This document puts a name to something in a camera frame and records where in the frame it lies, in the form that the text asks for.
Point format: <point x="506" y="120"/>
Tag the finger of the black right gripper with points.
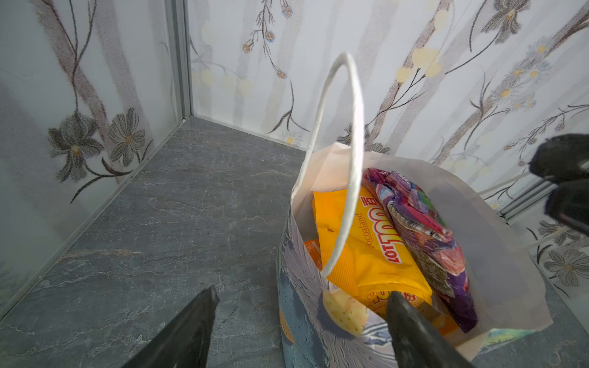
<point x="561" y="158"/>
<point x="568" y="204"/>

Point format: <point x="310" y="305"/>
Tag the purple snack packet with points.
<point x="432" y="245"/>

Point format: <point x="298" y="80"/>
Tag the floral white paper bag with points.
<point x="323" y="326"/>

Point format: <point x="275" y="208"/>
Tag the orange chips packet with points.
<point x="314" y="250"/>

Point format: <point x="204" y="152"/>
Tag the yellow mango gummy packet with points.
<point x="375" y="262"/>

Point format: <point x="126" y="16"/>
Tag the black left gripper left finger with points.
<point x="185" y="341"/>

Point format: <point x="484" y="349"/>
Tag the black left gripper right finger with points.
<point x="415" y="341"/>

